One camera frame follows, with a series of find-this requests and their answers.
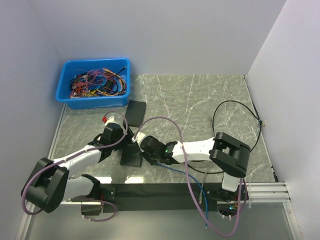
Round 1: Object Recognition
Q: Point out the black network switch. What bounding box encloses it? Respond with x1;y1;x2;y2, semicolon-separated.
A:
125;100;147;128
120;143;142;168

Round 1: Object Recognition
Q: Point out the blue ethernet cable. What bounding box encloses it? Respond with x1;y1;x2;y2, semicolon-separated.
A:
156;162;210;227

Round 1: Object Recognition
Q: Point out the long black ethernet cable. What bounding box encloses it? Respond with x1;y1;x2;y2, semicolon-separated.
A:
187;100;267;175

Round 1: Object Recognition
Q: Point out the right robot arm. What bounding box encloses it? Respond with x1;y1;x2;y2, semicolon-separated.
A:
134;132;251;200

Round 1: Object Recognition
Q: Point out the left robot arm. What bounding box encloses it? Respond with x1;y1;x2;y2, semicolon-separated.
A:
21;122;134;213

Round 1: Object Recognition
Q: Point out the blue plastic bin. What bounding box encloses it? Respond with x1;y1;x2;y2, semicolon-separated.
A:
55;57;131;110

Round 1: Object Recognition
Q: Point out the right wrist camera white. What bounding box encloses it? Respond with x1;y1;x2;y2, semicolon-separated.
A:
131;132;146;145

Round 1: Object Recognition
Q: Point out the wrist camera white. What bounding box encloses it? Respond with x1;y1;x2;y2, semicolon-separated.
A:
102;115;120;127
131;132;146;145

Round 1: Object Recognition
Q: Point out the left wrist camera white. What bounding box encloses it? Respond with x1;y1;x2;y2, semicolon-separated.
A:
102;115;120;127

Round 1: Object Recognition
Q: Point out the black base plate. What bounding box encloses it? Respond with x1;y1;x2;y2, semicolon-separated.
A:
100;182;238;212

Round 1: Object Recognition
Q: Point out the grey ethernet cable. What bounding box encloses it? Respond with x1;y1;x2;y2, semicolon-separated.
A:
198;171;208;205

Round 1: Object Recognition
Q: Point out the tangled coloured wires bundle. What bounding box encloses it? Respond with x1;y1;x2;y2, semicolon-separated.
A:
68;66;128;99

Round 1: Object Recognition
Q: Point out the aluminium rail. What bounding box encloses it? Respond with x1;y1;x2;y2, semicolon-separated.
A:
247;182;291;203

